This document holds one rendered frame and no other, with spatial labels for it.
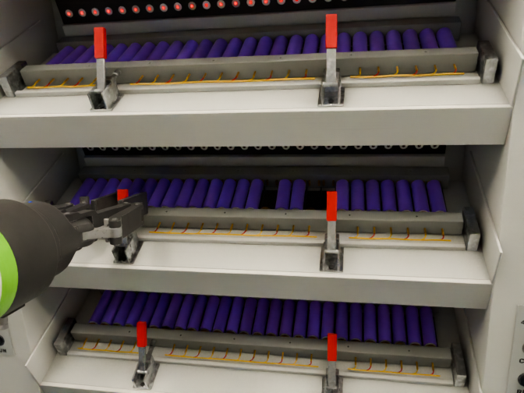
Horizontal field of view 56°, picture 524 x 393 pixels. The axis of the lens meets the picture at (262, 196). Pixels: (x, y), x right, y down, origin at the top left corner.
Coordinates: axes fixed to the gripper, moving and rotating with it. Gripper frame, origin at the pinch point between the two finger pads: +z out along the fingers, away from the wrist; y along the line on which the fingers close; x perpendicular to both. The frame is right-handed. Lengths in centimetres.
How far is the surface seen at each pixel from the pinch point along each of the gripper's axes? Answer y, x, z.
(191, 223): 7.7, -3.0, 4.6
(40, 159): -15.8, 5.6, 6.9
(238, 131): 16.5, 9.5, -3.2
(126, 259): 0.4, -6.8, -0.3
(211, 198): 9.7, -0.1, 7.9
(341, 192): 27.7, 0.7, 9.3
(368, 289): 31.2, -9.4, -0.5
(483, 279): 43.8, -7.5, -0.9
